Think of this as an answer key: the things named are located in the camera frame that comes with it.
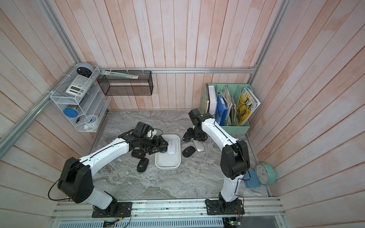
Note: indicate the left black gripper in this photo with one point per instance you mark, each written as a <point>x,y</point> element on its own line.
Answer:
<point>157,144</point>

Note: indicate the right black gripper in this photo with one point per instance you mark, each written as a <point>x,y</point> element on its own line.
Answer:
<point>189,135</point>

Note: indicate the silver mouse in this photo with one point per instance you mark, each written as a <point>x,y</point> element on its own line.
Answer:
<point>198,145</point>

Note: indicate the black mouse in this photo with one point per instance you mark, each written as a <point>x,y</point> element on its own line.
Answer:
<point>189,151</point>
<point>138,153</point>
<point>142,165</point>

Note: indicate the white mouse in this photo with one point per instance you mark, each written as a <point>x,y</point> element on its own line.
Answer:
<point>171,149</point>

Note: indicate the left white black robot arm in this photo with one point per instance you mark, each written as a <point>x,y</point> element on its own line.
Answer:
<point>76,180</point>

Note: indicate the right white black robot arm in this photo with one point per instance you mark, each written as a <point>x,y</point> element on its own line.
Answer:
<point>235,161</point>

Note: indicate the white storage box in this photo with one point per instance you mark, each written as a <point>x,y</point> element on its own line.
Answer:
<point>165,161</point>

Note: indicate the green file organizer box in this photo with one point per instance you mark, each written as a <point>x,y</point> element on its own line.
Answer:
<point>235,90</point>

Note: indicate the white book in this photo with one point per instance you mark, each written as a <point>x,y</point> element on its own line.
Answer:
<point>212,100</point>

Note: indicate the blue folder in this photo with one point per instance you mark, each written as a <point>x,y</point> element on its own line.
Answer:
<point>221,110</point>

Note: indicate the papers in organizer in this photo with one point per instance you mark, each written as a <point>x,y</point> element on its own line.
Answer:
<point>230,104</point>

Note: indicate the yellow magazine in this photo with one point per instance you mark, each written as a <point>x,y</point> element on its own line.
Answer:
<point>247,104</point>

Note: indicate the blue wallet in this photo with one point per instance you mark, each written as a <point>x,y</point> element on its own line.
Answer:
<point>250,179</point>

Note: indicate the black mesh basket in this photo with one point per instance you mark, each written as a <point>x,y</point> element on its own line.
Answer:
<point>118,86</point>

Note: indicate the green round clock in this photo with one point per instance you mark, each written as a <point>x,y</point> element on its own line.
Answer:
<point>265,174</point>

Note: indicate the ruler on basket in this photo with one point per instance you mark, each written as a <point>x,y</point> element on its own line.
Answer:
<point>118,74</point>

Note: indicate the blue lid container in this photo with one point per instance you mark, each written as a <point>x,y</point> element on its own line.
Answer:
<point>71,111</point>

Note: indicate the white calculator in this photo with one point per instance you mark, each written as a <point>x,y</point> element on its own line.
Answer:
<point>79,86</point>

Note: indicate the white round speaker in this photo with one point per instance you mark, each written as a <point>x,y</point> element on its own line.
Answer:
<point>85,69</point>

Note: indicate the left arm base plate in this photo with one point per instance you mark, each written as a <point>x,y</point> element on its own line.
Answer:
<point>116,209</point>

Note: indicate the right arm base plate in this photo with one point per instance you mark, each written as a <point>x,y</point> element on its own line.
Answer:
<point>221,207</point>

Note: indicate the white wire shelf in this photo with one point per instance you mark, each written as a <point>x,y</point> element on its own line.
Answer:
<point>93,103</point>

